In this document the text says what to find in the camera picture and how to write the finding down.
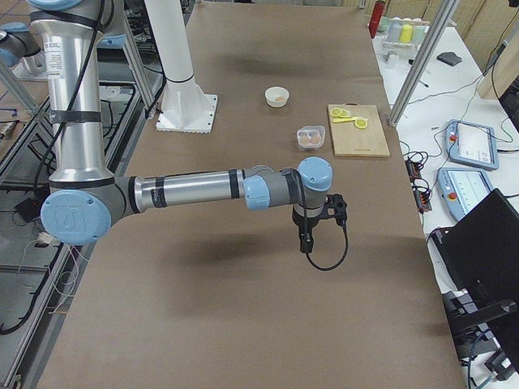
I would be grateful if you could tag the blue teach pendant near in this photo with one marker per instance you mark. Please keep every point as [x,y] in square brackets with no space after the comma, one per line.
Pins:
[463,189]

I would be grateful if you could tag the yellow plastic knife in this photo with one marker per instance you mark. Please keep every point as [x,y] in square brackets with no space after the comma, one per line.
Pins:
[350,119]

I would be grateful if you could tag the bamboo cutting board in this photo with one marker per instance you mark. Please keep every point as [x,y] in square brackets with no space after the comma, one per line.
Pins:
[349,141]

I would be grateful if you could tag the yellow cup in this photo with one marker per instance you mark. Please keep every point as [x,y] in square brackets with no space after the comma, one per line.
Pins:
[406,33]

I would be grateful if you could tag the white ceramic bowl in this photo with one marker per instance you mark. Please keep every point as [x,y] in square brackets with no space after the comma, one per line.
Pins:
[276,96]

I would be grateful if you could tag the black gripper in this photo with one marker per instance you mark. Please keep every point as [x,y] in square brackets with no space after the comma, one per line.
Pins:
[301,226]

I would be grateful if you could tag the blue teach pendant far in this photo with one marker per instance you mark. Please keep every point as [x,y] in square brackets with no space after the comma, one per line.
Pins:
[471,144]

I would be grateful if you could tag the clear plastic egg box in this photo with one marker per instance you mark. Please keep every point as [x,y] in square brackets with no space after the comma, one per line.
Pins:
[309,131]

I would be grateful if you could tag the lemon slice near handle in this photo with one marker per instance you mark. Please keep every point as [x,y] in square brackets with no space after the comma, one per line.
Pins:
[333,112]

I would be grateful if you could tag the white pedestal column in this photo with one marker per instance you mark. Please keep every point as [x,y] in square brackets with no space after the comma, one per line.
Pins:
[184,106]

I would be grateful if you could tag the grey cup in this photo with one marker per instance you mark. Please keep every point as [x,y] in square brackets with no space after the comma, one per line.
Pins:
[394,32]

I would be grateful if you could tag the blue teach pendant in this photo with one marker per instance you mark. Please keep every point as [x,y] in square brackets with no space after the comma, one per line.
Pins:
[471,144]
[463,189]

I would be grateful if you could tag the red thermos bottle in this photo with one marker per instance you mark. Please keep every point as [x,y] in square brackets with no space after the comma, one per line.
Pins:
[376,16]

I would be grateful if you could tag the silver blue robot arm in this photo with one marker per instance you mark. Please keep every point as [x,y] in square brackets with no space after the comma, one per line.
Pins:
[86,198]

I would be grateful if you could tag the lemon slice by blade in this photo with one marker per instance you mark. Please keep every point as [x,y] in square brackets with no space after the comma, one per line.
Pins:
[361,123]

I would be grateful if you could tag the aluminium frame post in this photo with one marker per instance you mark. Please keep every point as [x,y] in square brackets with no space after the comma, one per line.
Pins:
[431,40]

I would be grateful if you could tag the black monitor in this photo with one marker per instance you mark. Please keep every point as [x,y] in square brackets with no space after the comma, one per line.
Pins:
[480,253]

